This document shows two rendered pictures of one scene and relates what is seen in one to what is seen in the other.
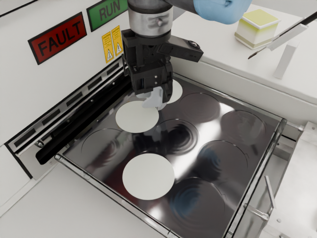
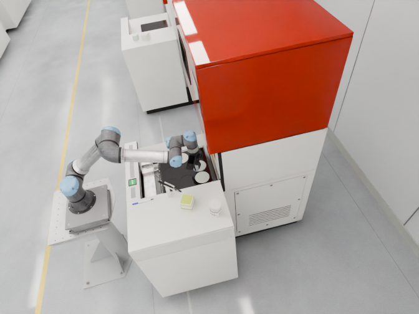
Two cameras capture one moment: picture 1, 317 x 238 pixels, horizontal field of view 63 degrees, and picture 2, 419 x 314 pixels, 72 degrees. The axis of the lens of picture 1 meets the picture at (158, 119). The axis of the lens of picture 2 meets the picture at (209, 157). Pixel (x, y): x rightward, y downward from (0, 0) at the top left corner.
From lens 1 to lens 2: 2.01 m
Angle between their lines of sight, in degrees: 77
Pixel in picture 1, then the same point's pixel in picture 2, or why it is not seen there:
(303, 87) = (161, 196)
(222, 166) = (168, 171)
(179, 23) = (219, 193)
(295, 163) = (154, 189)
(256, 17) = (186, 197)
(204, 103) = (187, 182)
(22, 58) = not seen: hidden behind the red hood
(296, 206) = (149, 179)
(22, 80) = not seen: hidden behind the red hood
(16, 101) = not seen: hidden behind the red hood
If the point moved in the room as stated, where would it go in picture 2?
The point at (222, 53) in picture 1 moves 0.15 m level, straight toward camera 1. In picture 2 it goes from (192, 190) to (181, 176)
